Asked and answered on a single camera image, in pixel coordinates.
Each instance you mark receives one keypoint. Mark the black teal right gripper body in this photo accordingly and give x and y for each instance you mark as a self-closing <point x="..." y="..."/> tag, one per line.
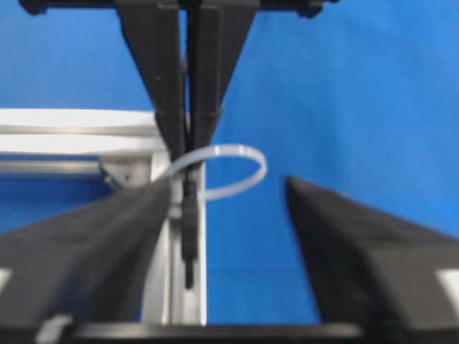
<point x="304" y="8"/>

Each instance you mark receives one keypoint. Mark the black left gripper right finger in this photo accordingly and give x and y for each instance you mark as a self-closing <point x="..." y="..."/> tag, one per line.
<point x="373" y="269"/>

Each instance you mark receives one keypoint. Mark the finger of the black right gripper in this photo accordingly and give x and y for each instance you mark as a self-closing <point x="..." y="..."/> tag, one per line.
<point x="217" y="31"/>
<point x="151" y="29"/>

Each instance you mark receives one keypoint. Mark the white zip tie loop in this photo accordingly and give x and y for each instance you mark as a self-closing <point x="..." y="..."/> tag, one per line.
<point x="253" y="161"/>

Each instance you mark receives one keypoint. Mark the silver aluminium extrusion frame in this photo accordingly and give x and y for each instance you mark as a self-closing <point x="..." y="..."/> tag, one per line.
<point x="126" y="148"/>

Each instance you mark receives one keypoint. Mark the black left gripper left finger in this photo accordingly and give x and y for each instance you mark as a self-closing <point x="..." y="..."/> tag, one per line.
<point x="88" y="264"/>

